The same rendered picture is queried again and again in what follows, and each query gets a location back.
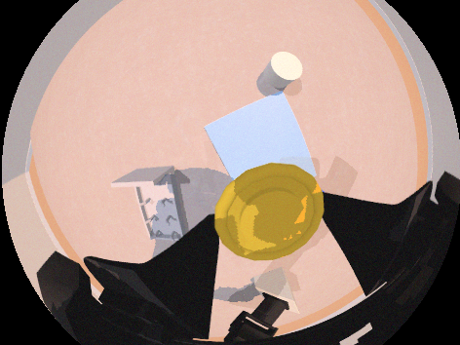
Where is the light blue square mat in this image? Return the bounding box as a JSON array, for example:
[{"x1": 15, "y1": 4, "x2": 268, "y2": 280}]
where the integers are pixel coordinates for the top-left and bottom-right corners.
[{"x1": 204, "y1": 92, "x2": 317, "y2": 180}]

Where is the yellow plate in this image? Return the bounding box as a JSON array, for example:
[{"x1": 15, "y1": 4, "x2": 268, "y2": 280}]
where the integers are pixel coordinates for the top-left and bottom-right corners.
[{"x1": 214, "y1": 162, "x2": 324, "y2": 261}]

